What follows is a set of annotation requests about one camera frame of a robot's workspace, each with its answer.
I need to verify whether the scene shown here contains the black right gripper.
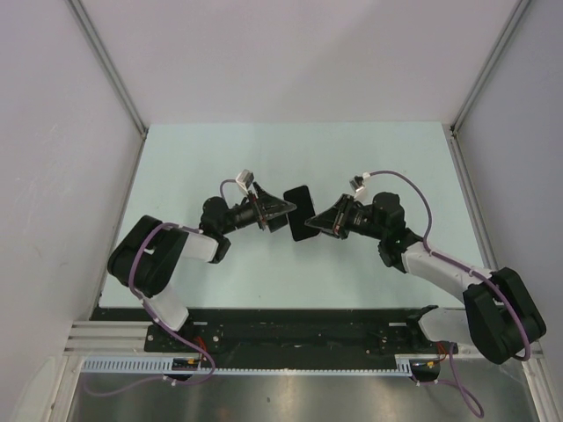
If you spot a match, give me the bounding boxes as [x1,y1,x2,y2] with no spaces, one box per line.
[305,194,385,241]

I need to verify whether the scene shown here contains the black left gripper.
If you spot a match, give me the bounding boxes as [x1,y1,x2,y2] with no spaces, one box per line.
[219,182,296,236]

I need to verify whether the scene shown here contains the clear phone case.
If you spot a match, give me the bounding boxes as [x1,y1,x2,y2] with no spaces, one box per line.
[282,185,321,243]

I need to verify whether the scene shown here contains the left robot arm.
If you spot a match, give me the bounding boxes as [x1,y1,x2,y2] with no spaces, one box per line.
[107,182,297,352]

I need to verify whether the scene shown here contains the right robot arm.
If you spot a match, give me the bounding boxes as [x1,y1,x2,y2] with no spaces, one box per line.
[306,193,546,364]

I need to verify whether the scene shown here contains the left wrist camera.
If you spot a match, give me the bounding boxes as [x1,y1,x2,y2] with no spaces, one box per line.
[235,169,254,195]

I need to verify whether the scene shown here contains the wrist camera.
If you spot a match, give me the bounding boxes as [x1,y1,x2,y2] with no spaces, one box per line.
[235,169,254,195]
[349,175,367,200]

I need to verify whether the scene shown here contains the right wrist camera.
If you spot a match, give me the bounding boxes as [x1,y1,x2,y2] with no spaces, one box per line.
[349,175,367,200]

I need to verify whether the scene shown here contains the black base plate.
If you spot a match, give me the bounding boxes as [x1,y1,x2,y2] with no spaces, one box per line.
[90,305,461,357]

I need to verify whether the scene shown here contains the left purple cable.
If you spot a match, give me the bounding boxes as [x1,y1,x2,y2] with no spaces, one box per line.
[82,178,241,395]

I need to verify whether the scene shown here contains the purple cable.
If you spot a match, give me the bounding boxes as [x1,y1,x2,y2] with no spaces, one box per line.
[82,178,241,395]
[362,169,536,418]

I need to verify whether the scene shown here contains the right aluminium side rail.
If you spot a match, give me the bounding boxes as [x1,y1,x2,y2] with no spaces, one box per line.
[443,125,499,269]

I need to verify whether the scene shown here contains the white slotted cable duct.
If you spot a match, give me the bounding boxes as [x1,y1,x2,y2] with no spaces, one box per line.
[81,356,439,377]

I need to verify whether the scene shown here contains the aluminium front rail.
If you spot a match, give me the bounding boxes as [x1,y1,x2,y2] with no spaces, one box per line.
[64,321,150,356]

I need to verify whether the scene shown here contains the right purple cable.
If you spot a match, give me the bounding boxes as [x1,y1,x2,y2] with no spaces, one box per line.
[362,169,536,418]

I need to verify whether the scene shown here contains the left aluminium corner post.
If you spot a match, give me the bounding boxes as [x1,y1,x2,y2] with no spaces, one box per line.
[64,0,149,141]

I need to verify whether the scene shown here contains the aluminium corner post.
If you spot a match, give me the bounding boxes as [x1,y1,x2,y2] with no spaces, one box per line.
[64,0,149,141]
[449,0,535,135]

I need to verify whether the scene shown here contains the right aluminium corner post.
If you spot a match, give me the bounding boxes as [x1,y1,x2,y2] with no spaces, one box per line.
[449,0,535,135]

